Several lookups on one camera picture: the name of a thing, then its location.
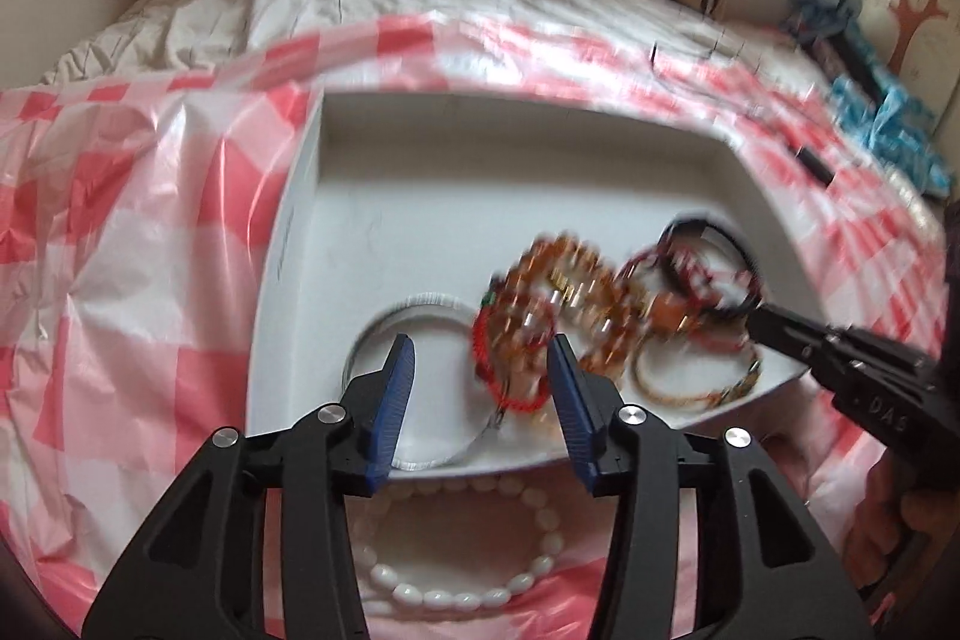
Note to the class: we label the black power adapter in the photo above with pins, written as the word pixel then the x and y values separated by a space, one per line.
pixel 814 164

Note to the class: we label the white wrinkled quilt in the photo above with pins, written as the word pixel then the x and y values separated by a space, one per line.
pixel 225 10

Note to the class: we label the white cardboard box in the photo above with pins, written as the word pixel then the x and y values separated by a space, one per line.
pixel 450 197

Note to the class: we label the red white checkered plastic sheet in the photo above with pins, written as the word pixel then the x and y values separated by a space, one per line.
pixel 150 235

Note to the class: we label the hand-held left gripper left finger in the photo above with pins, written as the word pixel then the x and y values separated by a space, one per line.
pixel 390 415

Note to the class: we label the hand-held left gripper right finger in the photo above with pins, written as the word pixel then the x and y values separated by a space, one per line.
pixel 574 415

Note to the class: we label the person's right hand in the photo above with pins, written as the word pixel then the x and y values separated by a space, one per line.
pixel 915 512

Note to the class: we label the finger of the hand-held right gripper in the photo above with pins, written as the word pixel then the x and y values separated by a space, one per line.
pixel 784 332

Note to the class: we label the blue plastic bag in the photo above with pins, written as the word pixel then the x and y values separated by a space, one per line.
pixel 892 123

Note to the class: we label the tree print headboard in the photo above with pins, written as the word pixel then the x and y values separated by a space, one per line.
pixel 915 10

